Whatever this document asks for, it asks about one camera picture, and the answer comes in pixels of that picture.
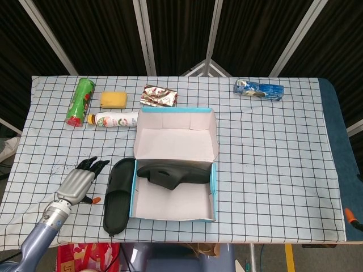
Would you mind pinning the brown paper bag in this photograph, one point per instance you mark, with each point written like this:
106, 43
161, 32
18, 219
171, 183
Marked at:
205, 249

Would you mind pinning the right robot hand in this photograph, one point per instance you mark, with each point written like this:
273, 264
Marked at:
351, 216

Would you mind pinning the black folding screen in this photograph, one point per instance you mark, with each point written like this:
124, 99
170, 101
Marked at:
99, 34

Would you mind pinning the white sneaker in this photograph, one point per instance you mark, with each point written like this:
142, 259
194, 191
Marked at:
8, 147

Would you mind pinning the blue grey chair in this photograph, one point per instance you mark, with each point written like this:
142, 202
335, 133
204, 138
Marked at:
170, 259

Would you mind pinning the blue snack wrapper package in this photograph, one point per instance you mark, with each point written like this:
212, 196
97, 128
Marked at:
261, 90

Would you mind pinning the red printed bag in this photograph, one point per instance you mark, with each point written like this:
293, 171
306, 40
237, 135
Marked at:
85, 256

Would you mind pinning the red silver snack packet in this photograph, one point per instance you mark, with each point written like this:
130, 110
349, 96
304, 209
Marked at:
158, 96

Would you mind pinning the checked tablecloth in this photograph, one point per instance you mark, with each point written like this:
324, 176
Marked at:
269, 158

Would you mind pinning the light blue shoe box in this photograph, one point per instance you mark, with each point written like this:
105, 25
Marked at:
173, 204

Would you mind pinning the green chips can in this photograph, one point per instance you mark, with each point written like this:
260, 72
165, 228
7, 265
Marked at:
80, 102

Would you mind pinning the metal table leg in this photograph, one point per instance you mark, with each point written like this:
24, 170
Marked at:
253, 259

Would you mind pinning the dark blue table pad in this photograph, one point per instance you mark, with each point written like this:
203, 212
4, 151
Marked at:
337, 127

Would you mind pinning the yellow sponge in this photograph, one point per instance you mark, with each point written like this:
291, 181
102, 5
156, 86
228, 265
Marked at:
113, 99

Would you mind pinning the black slipper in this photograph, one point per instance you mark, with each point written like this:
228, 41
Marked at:
117, 207
170, 175

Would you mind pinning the white drink bottle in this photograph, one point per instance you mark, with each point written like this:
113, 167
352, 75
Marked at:
116, 119

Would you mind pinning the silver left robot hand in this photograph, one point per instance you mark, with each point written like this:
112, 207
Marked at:
75, 185

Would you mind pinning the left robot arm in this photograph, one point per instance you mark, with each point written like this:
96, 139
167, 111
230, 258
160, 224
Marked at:
42, 232

